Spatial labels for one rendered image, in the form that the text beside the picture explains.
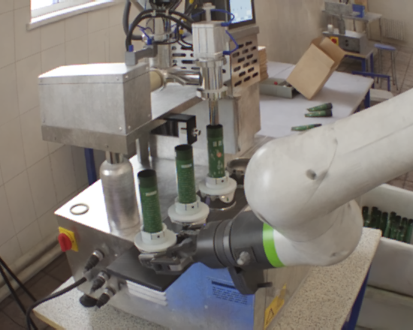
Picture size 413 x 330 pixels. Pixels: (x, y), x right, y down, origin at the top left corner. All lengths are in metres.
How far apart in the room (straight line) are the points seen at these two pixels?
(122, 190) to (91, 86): 0.21
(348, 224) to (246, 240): 0.16
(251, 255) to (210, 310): 0.27
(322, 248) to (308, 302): 0.57
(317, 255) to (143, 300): 0.50
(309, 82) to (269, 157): 2.13
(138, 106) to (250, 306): 0.41
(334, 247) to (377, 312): 1.18
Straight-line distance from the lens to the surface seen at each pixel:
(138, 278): 0.84
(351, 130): 0.55
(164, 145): 1.29
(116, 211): 1.00
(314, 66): 2.65
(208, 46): 0.92
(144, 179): 0.80
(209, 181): 1.01
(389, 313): 1.80
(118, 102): 0.90
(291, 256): 0.70
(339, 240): 0.65
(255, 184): 0.57
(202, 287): 0.94
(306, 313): 1.18
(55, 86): 1.01
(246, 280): 0.78
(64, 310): 1.24
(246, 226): 0.73
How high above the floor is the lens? 1.52
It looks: 25 degrees down
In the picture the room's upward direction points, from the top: 3 degrees counter-clockwise
